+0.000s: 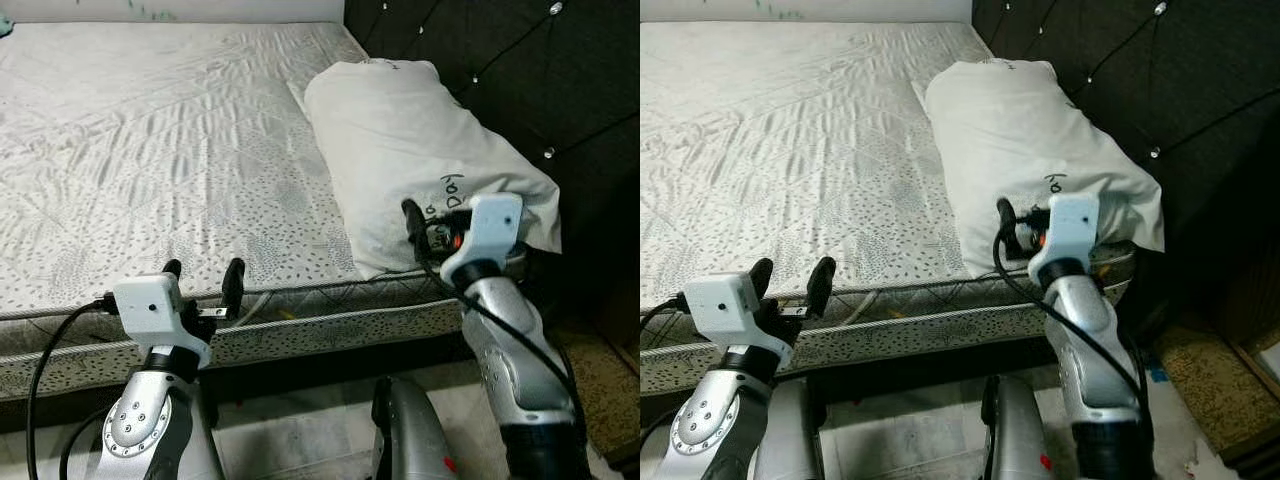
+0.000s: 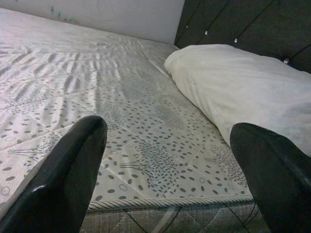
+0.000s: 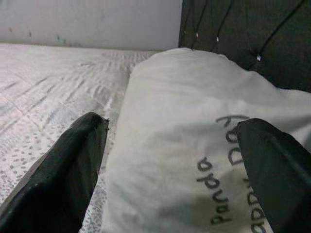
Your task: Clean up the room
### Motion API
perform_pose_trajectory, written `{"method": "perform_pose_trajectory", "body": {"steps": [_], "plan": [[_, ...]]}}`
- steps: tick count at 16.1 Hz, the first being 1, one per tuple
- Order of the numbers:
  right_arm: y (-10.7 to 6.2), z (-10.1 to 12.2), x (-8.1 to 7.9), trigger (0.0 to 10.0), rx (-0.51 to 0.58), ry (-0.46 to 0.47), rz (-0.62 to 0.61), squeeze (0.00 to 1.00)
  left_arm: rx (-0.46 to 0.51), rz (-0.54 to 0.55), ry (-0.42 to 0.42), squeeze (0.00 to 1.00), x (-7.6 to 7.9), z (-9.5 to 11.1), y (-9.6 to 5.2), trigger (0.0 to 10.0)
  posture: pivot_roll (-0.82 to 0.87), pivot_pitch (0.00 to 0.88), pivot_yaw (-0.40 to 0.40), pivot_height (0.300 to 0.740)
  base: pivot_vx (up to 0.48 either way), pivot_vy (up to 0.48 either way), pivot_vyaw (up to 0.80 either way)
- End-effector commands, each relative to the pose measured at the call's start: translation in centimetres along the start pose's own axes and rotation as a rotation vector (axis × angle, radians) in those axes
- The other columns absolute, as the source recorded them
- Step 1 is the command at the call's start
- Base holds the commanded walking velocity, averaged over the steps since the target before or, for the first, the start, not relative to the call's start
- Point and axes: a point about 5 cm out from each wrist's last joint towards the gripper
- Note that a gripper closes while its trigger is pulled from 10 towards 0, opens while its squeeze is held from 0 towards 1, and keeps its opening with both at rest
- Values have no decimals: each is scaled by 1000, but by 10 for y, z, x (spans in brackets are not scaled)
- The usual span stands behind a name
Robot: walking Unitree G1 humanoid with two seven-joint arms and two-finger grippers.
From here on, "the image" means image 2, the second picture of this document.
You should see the black tufted headboard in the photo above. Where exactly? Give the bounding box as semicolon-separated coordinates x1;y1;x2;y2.
174;0;311;75

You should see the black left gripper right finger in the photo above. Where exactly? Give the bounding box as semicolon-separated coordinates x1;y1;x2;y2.
229;122;311;233

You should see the white quilted mattress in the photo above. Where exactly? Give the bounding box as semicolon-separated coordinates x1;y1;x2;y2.
0;7;256;233

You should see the white pillow with print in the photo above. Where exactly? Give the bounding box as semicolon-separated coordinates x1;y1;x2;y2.
164;43;311;157

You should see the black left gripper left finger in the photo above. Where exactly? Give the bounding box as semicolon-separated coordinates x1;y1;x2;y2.
0;115;108;233

